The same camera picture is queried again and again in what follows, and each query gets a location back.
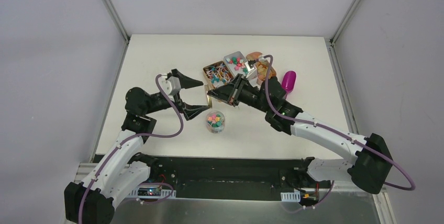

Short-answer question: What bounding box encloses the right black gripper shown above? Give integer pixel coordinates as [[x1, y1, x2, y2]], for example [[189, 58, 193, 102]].
[[207, 73, 272, 115]]

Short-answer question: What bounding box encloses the clear plastic cup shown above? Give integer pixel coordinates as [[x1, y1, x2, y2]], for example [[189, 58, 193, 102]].
[[206, 110, 225, 133]]

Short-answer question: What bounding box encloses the magenta plastic scoop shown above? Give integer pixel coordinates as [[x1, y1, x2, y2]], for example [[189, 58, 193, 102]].
[[281, 71, 297, 94]]

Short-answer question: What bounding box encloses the gold ring lid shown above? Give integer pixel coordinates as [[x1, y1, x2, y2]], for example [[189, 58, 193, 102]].
[[206, 94, 213, 108]]

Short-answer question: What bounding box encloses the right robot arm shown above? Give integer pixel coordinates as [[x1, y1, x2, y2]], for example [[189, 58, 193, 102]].
[[207, 74, 393, 194]]

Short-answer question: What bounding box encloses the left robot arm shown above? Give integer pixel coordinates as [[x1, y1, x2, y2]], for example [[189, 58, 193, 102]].
[[64, 69, 209, 223]]

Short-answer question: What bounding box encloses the white tin of candies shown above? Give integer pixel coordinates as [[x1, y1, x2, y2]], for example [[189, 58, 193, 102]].
[[223, 51, 258, 85]]

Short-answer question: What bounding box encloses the gold tin of lollipops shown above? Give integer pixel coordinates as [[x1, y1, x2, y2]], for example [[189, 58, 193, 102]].
[[203, 61, 234, 89]]

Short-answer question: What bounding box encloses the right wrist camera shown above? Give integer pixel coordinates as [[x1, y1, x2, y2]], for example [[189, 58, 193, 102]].
[[245, 60, 257, 72]]

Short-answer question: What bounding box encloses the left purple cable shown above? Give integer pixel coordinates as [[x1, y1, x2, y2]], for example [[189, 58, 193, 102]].
[[77, 74, 184, 224]]

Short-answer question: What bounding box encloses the purple cable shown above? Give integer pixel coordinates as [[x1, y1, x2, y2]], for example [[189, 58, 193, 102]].
[[254, 54, 416, 214], [77, 74, 184, 224]]

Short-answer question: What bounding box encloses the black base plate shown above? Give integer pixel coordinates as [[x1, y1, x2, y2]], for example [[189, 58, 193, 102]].
[[126, 153, 342, 203]]

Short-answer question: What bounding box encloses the left white cable duct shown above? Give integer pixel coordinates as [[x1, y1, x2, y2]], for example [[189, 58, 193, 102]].
[[127, 187, 176, 199]]

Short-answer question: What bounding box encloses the white cable duct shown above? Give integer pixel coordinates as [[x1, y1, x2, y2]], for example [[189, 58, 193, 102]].
[[127, 187, 176, 199], [280, 191, 301, 203]]

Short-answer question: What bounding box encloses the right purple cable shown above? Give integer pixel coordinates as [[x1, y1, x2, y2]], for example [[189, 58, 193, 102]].
[[254, 54, 416, 214]]

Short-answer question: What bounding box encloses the right white cable duct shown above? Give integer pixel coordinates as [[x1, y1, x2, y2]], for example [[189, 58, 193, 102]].
[[280, 191, 301, 203]]

